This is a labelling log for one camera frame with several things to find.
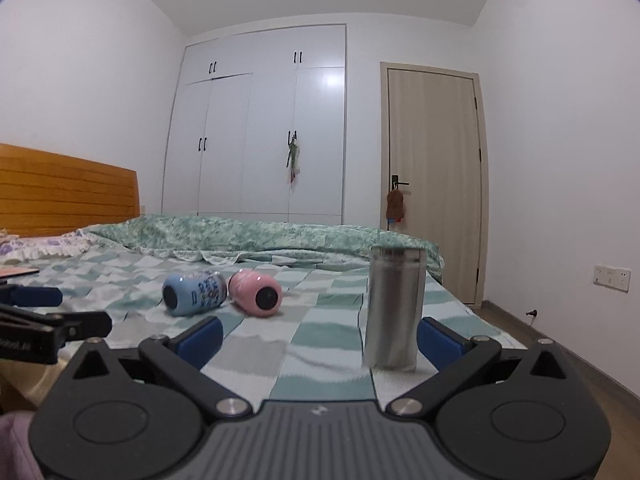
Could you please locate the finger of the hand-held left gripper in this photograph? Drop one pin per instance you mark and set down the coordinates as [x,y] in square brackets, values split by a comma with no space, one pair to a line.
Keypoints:
[75,327]
[35,295]

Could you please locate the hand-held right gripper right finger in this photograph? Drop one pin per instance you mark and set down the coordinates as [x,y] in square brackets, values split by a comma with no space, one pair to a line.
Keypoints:
[437,342]

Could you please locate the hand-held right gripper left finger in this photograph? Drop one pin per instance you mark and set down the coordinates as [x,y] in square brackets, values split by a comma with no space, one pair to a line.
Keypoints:
[202,342]

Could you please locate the blue bottle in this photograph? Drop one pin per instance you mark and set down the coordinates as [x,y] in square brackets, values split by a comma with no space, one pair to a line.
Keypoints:
[192,294]

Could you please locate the pink bottle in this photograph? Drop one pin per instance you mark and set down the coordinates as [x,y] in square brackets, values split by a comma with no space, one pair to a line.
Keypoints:
[250,292]

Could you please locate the silver steel cup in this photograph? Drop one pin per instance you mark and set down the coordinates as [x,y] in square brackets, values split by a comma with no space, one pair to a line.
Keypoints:
[392,310]

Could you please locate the flat reddish book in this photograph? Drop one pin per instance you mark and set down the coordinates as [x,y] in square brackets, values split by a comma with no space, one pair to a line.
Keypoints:
[17,272]

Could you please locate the purple floral pillow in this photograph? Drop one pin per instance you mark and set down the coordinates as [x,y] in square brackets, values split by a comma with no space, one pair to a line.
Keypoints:
[40,249]

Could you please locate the beige bed base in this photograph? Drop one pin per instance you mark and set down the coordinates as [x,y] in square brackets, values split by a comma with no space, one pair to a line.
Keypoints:
[30,382]

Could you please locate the orange wooden headboard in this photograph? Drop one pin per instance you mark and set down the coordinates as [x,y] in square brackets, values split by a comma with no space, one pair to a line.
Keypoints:
[65,195]

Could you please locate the checkered bed sheet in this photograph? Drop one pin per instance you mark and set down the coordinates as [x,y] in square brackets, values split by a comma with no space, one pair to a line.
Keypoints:
[310,340]

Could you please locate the green floral quilt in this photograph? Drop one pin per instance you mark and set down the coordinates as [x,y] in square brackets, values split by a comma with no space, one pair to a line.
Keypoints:
[280,240]

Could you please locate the pink clothing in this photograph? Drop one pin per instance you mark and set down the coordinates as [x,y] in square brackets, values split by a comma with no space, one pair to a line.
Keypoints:
[17,450]

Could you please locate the brown plush toy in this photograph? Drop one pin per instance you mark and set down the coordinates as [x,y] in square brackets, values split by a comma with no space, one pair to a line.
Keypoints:
[395,207]

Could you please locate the light wooden door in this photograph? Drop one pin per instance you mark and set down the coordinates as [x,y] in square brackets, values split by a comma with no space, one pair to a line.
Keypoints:
[430,160]

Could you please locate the green hanging ornament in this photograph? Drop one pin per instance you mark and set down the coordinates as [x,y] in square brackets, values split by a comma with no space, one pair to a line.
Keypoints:
[293,157]

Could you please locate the white wardrobe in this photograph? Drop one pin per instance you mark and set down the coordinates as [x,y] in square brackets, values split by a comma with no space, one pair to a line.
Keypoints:
[260,130]

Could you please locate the black wall plug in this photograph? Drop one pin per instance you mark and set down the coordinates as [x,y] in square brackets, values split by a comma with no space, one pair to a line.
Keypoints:
[533,314]

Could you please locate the white wall socket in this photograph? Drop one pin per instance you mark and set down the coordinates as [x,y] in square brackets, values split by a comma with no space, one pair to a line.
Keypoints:
[612,278]

